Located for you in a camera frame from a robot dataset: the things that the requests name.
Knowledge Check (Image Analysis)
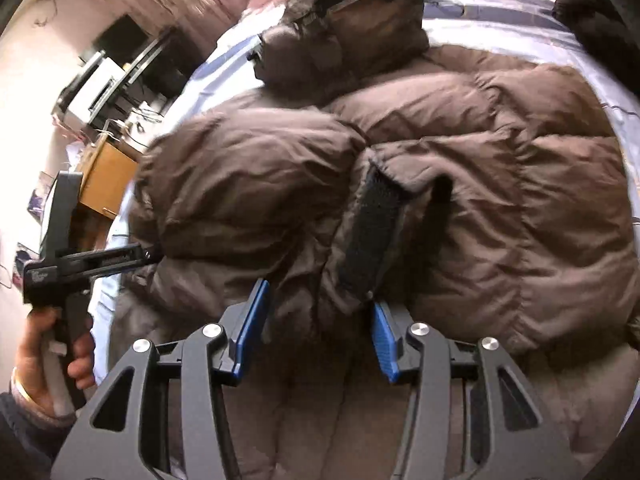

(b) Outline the person's left forearm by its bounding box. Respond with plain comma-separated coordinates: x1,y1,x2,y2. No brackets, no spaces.
0,392,78,480

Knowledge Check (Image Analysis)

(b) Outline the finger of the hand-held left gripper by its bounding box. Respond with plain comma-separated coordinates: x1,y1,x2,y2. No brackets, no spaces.
75,242,165,278

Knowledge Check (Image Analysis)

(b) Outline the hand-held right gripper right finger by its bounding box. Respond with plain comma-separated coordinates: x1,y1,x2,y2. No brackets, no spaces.
371,300,581,480

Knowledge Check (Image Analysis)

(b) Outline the yellow wooden cabinet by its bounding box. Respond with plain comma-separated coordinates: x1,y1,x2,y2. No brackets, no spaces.
79,135,144,222

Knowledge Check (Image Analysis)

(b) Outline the brown down jacket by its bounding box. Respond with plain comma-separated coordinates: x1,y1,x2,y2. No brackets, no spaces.
107,0,640,480

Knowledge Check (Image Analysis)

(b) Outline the black down jacket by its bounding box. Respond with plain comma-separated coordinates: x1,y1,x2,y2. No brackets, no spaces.
549,0,632,68

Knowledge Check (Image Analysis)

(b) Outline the person's left hand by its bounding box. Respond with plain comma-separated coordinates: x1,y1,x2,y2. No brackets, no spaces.
10,305,96,418

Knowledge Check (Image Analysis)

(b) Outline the purple photo frame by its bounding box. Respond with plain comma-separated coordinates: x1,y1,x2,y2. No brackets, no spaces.
27,172,56,212

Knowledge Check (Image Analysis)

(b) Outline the black computer monitor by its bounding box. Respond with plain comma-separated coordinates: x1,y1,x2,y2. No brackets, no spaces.
94,14,152,57

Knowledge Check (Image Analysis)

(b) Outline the blue striped bed sheet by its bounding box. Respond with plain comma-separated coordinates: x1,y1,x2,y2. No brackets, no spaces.
87,0,640,376

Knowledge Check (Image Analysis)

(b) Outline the black computer desk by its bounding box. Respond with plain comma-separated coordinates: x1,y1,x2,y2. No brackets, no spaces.
119,27,202,113

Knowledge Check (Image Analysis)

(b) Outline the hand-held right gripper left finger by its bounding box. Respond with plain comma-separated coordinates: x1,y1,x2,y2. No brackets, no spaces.
50,279,273,480

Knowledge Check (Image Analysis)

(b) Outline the white printer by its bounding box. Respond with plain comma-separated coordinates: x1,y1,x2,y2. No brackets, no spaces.
56,57,122,128

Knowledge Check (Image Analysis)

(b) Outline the gold bracelet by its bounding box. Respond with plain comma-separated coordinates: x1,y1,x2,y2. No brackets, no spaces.
11,366,53,406

